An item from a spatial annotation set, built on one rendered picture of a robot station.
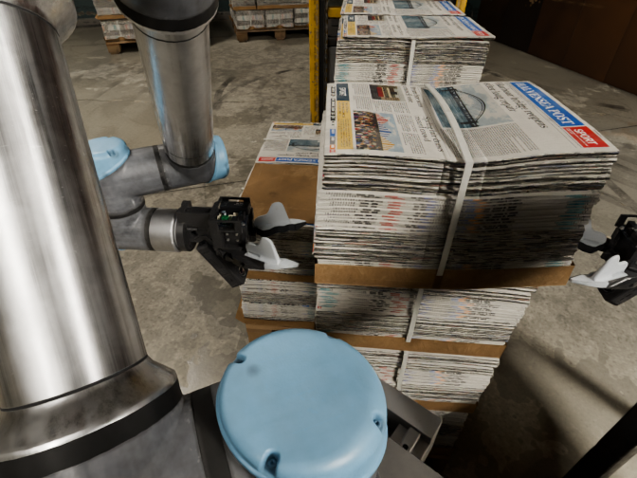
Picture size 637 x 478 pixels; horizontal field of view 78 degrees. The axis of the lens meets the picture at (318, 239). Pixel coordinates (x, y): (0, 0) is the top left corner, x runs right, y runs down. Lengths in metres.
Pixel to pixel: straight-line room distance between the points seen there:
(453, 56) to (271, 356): 0.95
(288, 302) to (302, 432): 1.12
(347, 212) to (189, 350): 1.21
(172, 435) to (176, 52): 0.35
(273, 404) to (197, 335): 1.42
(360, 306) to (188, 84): 0.48
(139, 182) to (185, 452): 0.47
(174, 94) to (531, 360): 1.54
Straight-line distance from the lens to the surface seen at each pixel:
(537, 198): 0.59
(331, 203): 0.54
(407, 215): 0.55
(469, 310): 0.78
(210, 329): 1.69
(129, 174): 0.67
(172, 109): 0.53
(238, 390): 0.28
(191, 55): 0.47
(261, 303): 1.40
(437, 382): 0.96
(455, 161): 0.53
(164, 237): 0.69
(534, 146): 0.57
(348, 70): 1.11
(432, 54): 1.11
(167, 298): 1.87
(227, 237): 0.67
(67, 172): 0.29
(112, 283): 0.29
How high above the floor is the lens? 1.29
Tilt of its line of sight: 39 degrees down
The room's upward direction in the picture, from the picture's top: straight up
